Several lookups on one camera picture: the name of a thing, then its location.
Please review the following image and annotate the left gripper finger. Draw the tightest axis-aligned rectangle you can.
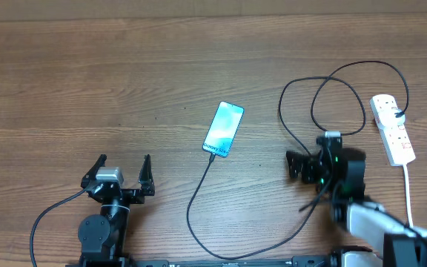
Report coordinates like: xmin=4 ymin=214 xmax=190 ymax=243
xmin=139 ymin=154 xmax=155 ymax=196
xmin=83 ymin=154 xmax=107 ymax=181

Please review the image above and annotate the Galaxy S24 smartphone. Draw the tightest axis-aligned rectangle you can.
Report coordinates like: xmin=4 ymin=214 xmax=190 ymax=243
xmin=202 ymin=101 xmax=245 ymax=158

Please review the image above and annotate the black USB-C charging cable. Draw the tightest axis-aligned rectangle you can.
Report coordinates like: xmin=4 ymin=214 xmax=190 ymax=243
xmin=185 ymin=60 xmax=411 ymax=260

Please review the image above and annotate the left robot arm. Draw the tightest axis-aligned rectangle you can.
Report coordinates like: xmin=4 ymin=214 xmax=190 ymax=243
xmin=78 ymin=154 xmax=155 ymax=266

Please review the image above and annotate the white charger plug adapter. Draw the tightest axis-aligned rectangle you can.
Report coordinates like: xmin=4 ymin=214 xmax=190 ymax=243
xmin=376 ymin=109 xmax=406 ymax=129

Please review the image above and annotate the white power strip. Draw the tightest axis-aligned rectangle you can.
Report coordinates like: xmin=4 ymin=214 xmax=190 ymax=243
xmin=369 ymin=94 xmax=416 ymax=166

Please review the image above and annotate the white power strip cord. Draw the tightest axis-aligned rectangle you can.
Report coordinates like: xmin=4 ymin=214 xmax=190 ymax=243
xmin=402 ymin=164 xmax=415 ymax=229

